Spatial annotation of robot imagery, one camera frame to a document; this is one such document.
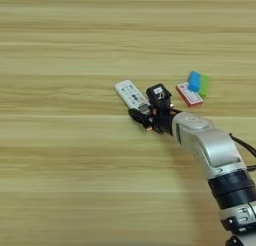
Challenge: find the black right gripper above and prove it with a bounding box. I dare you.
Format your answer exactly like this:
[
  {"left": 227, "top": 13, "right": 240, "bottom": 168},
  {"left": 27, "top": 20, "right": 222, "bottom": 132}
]
[{"left": 128, "top": 103, "right": 183, "bottom": 136}]

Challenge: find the white remote control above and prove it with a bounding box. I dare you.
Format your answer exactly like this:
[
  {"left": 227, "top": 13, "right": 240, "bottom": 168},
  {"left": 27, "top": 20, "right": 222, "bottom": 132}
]
[{"left": 113, "top": 79, "right": 152, "bottom": 114}]

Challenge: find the blue rectangular block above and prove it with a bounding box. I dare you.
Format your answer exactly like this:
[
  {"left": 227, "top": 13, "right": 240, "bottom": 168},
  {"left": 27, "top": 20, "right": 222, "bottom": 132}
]
[{"left": 186, "top": 70, "right": 203, "bottom": 93}]

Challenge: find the black box with white label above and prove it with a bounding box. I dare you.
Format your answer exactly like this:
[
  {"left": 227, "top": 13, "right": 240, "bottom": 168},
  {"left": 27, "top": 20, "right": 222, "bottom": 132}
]
[{"left": 145, "top": 83, "right": 173, "bottom": 108}]

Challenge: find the red and white card box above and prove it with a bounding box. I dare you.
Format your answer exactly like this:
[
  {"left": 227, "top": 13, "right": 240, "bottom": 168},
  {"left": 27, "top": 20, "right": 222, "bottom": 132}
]
[{"left": 175, "top": 82, "right": 205, "bottom": 108}]

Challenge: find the green rectangular block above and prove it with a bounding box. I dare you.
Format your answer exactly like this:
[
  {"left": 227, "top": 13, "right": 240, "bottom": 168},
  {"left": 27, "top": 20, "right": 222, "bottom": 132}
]
[{"left": 198, "top": 73, "right": 212, "bottom": 99}]

